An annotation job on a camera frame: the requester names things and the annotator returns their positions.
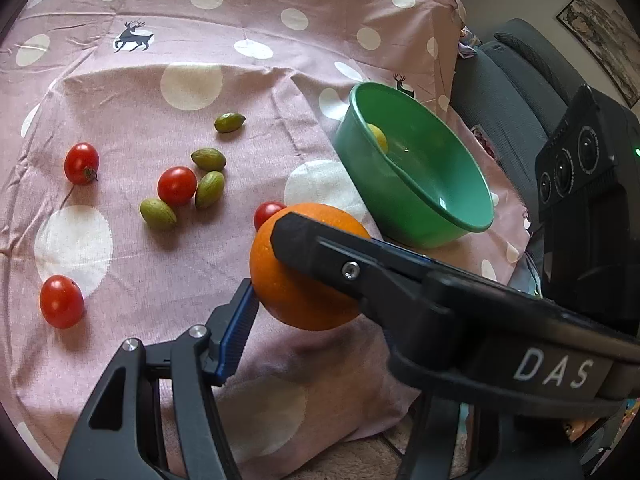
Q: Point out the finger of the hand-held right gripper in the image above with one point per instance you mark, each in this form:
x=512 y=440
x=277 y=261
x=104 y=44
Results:
x=320 y=252

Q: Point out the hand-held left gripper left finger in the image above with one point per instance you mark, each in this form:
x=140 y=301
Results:
x=240 y=325

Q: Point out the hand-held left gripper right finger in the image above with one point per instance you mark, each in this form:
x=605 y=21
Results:
x=435 y=440

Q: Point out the orange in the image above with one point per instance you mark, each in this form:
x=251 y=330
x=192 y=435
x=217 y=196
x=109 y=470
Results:
x=300 y=295

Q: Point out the red cherry tomato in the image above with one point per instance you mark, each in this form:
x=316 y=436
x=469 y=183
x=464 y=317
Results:
x=266 y=214
x=61 y=301
x=81 y=162
x=177 y=186

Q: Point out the green olive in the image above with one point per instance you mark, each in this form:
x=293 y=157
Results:
x=210 y=190
x=230 y=122
x=208 y=159
x=158 y=214

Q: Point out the yellow lemon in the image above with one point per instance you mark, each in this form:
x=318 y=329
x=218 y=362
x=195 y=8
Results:
x=378 y=137

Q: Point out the green plastic bowl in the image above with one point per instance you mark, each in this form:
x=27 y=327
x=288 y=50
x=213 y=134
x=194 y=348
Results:
x=430 y=160

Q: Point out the red patterned cloth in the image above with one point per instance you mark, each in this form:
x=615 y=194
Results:
x=483 y=142

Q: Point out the dark grey sofa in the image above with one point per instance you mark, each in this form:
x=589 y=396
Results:
x=500 y=100

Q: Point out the pink polka dot cloth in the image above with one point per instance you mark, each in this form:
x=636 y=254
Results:
x=125 y=110

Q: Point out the colourful cloth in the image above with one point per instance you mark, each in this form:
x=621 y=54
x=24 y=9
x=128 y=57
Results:
x=468 y=42

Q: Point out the framed wall picture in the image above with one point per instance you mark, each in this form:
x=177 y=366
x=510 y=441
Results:
x=605 y=30

